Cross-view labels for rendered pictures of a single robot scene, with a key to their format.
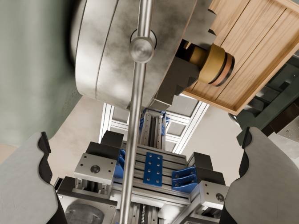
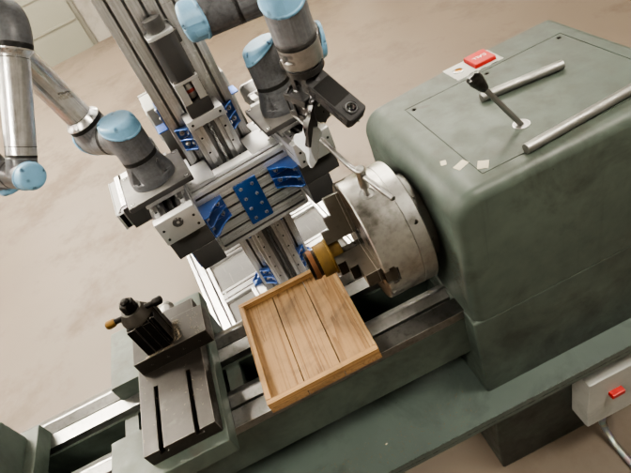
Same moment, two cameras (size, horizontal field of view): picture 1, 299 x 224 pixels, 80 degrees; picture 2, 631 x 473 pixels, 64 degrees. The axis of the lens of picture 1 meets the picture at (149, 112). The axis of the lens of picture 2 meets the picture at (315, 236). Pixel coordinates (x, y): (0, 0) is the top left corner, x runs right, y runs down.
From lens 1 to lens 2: 0.94 m
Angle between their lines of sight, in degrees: 18
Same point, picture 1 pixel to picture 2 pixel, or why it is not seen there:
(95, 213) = (276, 113)
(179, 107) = not seen: hidden behind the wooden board
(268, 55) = (274, 358)
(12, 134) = (383, 113)
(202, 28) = (350, 258)
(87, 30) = (391, 175)
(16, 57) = (407, 143)
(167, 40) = (358, 203)
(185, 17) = (361, 217)
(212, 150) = not seen: hidden behind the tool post
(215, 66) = (320, 251)
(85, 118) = not seen: hidden behind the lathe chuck
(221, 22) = (341, 331)
